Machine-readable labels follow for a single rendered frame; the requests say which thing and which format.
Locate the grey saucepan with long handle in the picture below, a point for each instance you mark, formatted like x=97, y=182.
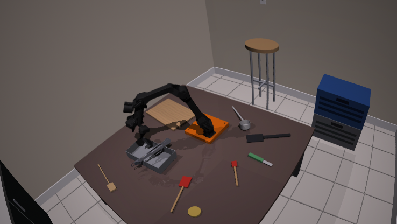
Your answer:
x=244, y=124

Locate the grey roasting tin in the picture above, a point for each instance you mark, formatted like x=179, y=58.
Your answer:
x=157, y=162

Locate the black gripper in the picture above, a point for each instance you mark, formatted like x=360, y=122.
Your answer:
x=142, y=129

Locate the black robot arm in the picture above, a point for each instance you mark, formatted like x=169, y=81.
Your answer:
x=139, y=103

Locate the yellow round disc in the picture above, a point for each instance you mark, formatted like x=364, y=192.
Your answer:
x=194, y=211

